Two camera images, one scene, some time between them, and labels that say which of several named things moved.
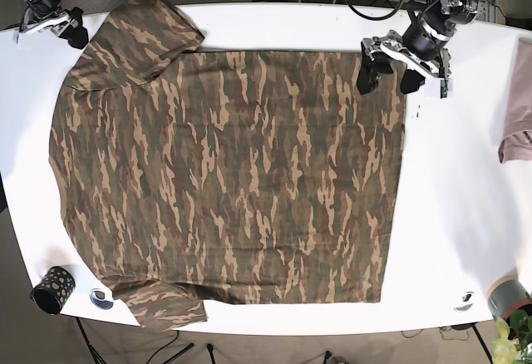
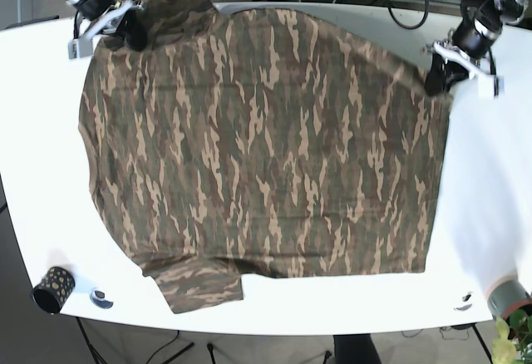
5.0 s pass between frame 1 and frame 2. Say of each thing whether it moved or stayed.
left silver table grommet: stayed
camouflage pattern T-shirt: moved
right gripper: moved
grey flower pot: stayed
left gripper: moved
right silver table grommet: stayed
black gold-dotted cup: stayed
